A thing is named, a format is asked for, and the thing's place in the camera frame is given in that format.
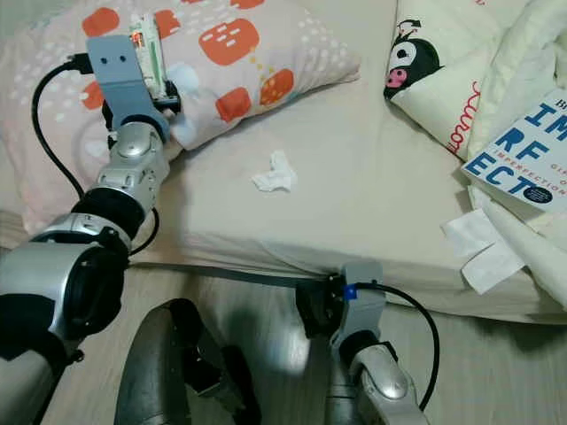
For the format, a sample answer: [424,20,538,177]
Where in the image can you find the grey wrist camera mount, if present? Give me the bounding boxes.
[86,35,169,143]
[332,261,386,346]

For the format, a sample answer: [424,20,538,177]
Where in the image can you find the bed with cream sheet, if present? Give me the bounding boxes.
[0,0,567,324]

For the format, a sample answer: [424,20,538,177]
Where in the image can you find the cream cartoon print pillow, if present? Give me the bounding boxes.
[385,0,537,160]

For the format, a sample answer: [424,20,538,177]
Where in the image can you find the flat white tissue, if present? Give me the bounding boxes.
[441,210,497,262]
[461,239,528,295]

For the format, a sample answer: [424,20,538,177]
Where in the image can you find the grey right robot leg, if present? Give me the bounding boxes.
[323,354,355,425]

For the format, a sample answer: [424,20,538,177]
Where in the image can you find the white green tube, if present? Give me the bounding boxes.
[128,13,169,98]

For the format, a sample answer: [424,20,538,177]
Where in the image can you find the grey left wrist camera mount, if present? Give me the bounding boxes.
[86,35,169,143]

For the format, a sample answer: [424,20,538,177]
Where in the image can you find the crumpled white tissue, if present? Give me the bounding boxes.
[252,150,298,193]

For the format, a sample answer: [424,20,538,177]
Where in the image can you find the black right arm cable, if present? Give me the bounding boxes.
[354,282,441,410]

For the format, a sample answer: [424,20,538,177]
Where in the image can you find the cream white blanket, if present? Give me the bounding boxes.
[465,0,567,311]

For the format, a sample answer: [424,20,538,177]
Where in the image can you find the pink orange patterned pillow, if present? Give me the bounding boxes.
[0,0,361,236]

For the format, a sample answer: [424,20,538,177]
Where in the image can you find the blue white book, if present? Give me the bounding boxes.
[461,89,567,213]

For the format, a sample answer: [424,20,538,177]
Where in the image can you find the blue upholstered bed frame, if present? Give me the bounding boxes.
[168,264,311,289]

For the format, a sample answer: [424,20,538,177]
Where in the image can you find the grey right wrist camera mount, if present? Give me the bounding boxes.
[332,261,386,346]

